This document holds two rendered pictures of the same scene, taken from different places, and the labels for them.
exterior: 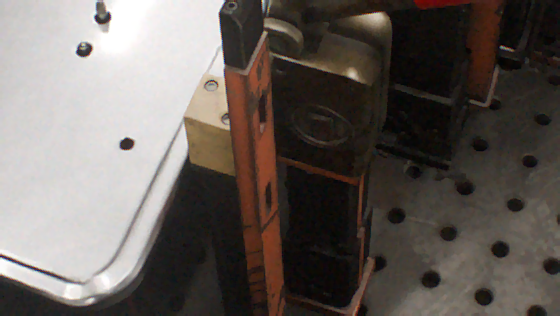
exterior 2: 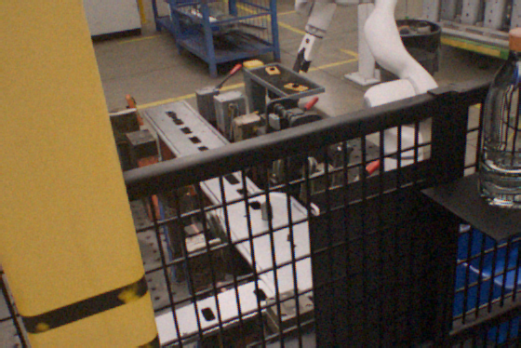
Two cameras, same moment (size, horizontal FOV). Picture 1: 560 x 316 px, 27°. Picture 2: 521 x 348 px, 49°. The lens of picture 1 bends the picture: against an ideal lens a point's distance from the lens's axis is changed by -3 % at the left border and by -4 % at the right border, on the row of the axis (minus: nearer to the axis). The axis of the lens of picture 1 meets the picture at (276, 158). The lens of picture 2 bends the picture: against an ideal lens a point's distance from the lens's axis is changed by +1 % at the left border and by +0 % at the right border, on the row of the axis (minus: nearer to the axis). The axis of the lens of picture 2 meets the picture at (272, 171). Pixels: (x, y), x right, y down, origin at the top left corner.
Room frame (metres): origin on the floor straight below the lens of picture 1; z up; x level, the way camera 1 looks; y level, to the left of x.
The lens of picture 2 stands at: (-0.28, 0.98, 1.79)
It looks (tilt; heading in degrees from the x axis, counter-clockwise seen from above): 27 degrees down; 314
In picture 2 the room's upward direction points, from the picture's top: 5 degrees counter-clockwise
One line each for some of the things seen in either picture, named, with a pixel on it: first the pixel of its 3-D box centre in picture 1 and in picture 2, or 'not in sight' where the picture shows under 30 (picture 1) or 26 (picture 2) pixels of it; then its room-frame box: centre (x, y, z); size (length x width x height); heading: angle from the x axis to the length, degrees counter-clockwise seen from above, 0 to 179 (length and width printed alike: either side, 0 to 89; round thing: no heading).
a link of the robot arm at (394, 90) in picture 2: not in sight; (393, 119); (0.57, -0.47, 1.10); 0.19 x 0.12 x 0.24; 57
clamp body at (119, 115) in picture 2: not in sight; (129, 152); (1.55, -0.14, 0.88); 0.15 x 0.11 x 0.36; 66
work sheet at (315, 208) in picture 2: not in sight; (388, 273); (0.05, 0.43, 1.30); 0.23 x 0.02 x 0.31; 66
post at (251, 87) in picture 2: not in sight; (259, 119); (1.26, -0.58, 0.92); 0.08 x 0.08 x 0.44; 66
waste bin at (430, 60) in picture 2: not in sight; (406, 73); (1.87, -2.88, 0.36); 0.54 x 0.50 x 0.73; 65
